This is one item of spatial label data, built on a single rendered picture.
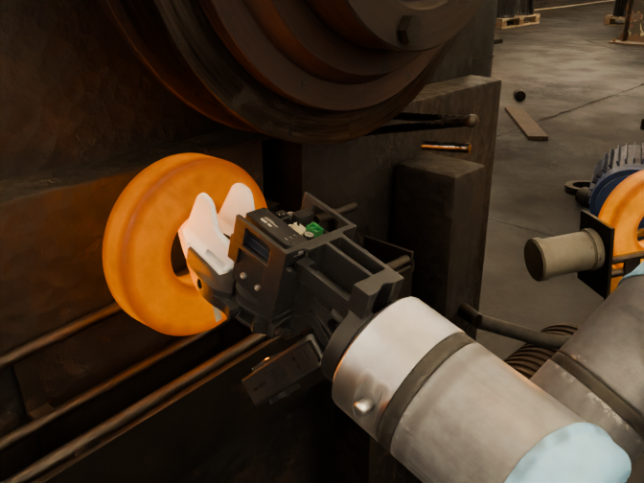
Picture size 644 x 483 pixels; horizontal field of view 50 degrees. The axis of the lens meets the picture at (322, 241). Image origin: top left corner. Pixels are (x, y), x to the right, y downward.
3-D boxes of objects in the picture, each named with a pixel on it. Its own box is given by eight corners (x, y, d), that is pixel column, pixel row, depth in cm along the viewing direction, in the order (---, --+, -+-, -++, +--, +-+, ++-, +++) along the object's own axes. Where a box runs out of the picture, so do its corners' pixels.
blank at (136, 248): (76, 189, 52) (100, 197, 49) (233, 127, 61) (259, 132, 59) (125, 357, 59) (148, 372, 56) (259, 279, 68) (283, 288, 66)
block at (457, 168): (381, 318, 101) (388, 159, 92) (414, 299, 106) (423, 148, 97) (443, 344, 94) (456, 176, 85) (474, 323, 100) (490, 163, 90)
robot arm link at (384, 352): (443, 405, 50) (356, 471, 44) (392, 364, 53) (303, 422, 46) (484, 312, 45) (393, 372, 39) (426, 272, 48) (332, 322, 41)
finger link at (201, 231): (188, 161, 56) (263, 218, 51) (181, 221, 59) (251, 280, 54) (155, 169, 54) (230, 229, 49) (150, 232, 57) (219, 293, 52)
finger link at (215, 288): (220, 233, 56) (293, 292, 51) (218, 250, 57) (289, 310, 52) (172, 249, 53) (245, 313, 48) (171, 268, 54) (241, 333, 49)
